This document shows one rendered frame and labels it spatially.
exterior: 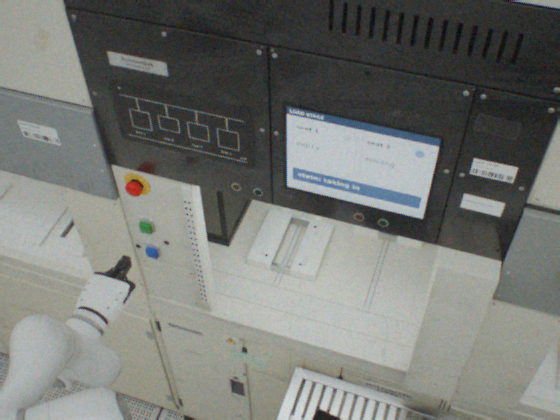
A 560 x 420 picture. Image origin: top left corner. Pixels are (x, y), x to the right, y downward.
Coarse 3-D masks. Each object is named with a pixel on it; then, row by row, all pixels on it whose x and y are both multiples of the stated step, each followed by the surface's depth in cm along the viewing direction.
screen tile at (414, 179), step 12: (372, 144) 119; (384, 144) 119; (396, 144) 118; (384, 156) 121; (396, 156) 120; (408, 156) 119; (360, 168) 125; (372, 168) 124; (384, 168) 123; (408, 168) 121; (420, 168) 120; (372, 180) 126; (384, 180) 125; (396, 180) 124; (408, 180) 123; (420, 180) 122
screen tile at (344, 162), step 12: (300, 132) 123; (312, 132) 122; (324, 132) 121; (336, 132) 120; (348, 132) 119; (324, 144) 123; (336, 144) 122; (348, 144) 121; (300, 156) 128; (312, 156) 127; (324, 156) 126; (348, 156) 124; (324, 168) 128; (336, 168) 127; (348, 168) 126
